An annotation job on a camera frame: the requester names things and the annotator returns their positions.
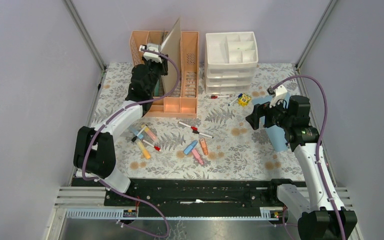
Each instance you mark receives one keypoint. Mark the floral patterned desk mat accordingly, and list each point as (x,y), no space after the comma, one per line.
(236,151)

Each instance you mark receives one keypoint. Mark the yellow owl eraser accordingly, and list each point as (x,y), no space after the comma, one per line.
(244,99)

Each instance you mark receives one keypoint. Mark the orange highlighter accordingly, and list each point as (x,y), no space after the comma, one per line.
(204,146)

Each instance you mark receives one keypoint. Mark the white plastic drawer unit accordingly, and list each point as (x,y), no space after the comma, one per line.
(231,61)

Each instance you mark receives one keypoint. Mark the yellow highlighter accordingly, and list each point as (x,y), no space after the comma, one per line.
(143,149)

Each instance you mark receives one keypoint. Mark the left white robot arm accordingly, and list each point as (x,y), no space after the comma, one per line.
(94,152)

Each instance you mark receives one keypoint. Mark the light blue folder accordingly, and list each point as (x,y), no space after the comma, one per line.
(275,134)

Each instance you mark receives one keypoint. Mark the orange plastic file organizer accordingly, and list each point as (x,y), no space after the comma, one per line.
(183,102)

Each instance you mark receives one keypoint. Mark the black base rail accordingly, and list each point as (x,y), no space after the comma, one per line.
(191,198)

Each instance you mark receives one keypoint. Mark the black cap marker left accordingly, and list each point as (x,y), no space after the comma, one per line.
(135,138)

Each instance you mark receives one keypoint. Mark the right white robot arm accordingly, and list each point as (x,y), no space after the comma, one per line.
(323,215)

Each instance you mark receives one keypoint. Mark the red cap marker near drawers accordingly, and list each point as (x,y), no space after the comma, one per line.
(219,96)

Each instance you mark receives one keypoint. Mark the black cap white marker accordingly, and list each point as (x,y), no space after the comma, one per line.
(202,134)

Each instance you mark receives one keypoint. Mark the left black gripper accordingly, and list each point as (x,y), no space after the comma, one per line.
(163,66)

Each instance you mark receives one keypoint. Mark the blue cap whiteboard marker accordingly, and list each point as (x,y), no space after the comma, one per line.
(233,101)

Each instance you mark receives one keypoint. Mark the teal folder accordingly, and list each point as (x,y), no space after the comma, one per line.
(157,90)

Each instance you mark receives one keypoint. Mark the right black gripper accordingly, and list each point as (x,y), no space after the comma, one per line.
(265,108)

